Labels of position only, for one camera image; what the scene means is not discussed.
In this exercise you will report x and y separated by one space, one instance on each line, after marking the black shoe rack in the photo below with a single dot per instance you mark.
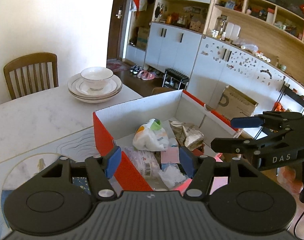
175 79

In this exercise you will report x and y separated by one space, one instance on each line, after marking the purple print snack bag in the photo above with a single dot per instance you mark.
144 161

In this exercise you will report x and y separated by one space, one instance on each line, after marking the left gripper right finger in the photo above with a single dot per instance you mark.
202 170

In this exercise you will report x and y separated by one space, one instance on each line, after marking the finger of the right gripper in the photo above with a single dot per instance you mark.
268 119
266 145

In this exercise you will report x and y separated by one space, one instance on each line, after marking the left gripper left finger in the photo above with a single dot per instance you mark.
94 173

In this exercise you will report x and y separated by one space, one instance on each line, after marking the brown cardboard box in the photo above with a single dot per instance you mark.
235 104

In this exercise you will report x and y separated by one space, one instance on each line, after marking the pink slippers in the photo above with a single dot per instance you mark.
145 75

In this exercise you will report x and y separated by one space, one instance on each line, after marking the white ceramic bowl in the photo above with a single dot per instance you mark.
96 77

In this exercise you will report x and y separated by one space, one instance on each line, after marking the black metal rack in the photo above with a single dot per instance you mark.
294 98

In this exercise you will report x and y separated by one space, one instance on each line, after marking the wall cabinet shelving unit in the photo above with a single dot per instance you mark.
220 43

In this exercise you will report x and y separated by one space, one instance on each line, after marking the silver foil snack bag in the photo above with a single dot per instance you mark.
187 134

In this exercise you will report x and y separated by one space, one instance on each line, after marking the white green tissue pack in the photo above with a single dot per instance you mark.
151 137

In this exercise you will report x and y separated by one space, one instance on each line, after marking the white tissue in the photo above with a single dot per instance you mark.
171 175

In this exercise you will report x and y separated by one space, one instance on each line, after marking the wooden dining chair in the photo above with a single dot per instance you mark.
31 74

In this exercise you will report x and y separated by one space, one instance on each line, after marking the red cardboard box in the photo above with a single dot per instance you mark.
117 125

